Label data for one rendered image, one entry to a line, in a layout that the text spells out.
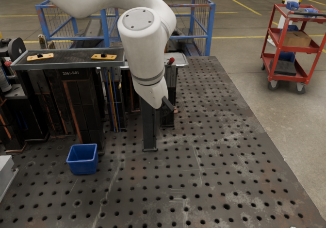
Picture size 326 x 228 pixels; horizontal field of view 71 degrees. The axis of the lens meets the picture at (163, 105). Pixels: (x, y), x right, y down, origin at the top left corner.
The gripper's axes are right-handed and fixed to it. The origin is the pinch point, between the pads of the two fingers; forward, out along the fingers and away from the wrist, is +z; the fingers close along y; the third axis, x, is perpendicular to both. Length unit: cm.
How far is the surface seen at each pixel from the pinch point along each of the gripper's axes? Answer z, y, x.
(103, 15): 118, -192, 81
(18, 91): 19, -57, -31
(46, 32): 130, -235, 20
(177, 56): 33, -29, 40
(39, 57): -2.3, -41.8, -15.8
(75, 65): -3.1, -28.3, -9.2
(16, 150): 37, -46, -49
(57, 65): -3.7, -32.0, -13.6
